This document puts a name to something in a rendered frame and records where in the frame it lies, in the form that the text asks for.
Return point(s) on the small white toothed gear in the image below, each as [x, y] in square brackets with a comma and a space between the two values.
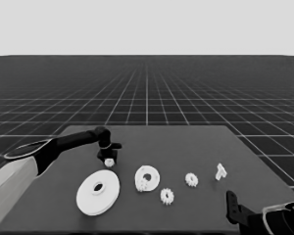
[143, 187]
[195, 180]
[170, 197]
[107, 163]

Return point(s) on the large thick white disc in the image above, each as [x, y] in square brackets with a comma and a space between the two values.
[88, 202]

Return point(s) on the small white T-shaped piece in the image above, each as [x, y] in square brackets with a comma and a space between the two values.
[220, 173]

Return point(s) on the white round pinned carrier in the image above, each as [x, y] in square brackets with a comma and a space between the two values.
[156, 172]

